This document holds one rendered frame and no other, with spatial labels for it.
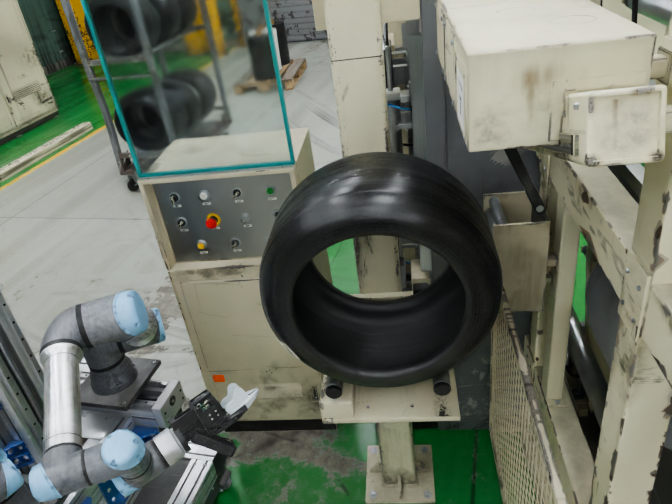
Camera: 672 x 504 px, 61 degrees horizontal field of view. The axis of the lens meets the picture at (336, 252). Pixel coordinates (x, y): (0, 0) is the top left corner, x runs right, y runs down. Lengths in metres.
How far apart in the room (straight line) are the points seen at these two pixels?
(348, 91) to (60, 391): 0.98
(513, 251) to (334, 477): 1.29
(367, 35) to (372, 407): 0.96
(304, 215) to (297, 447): 1.56
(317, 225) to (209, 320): 1.17
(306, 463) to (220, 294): 0.83
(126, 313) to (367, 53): 0.87
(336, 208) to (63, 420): 0.73
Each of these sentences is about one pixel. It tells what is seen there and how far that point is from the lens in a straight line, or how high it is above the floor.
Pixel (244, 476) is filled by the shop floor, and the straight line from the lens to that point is 2.58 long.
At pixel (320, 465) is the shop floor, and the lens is 2.54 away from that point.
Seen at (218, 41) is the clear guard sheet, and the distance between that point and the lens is 1.84.
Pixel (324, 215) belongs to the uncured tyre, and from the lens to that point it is 1.20.
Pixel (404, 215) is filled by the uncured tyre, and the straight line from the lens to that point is 1.18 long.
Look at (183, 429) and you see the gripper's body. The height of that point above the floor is 1.01.
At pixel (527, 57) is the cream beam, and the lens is 0.85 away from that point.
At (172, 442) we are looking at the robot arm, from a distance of 1.37.
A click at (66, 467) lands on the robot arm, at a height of 1.10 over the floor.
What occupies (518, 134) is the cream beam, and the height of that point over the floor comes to 1.66.
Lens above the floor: 1.97
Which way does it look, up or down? 31 degrees down
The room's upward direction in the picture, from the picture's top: 8 degrees counter-clockwise
